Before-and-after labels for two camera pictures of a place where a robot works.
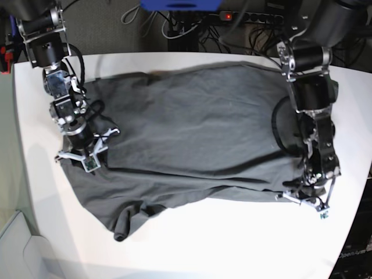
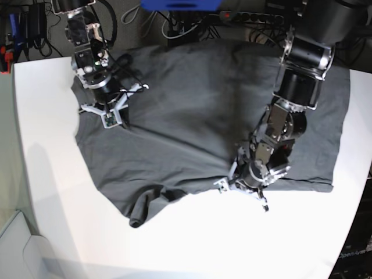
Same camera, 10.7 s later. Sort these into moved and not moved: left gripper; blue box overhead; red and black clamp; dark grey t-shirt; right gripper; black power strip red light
Moved: dark grey t-shirt; left gripper; right gripper
Not moved: black power strip red light; red and black clamp; blue box overhead
